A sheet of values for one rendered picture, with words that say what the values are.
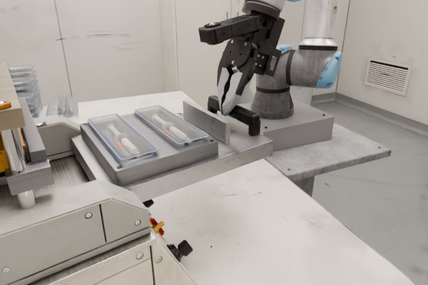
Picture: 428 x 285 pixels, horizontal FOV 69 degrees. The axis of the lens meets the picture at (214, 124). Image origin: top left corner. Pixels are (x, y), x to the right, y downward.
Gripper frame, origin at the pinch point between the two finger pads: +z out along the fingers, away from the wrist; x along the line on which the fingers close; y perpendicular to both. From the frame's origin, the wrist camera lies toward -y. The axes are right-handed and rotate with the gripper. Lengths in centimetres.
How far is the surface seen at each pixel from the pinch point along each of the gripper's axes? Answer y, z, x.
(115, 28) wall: 51, -14, 230
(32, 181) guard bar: -32.5, 9.0, -13.7
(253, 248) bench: 8.2, 24.1, -11.7
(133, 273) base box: -20.1, 19.8, -17.0
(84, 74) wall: 36, 30, 236
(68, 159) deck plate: -23.1, 16.4, 10.1
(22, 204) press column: -32.9, 11.9, -13.2
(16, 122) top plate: -34.7, 3.0, -13.5
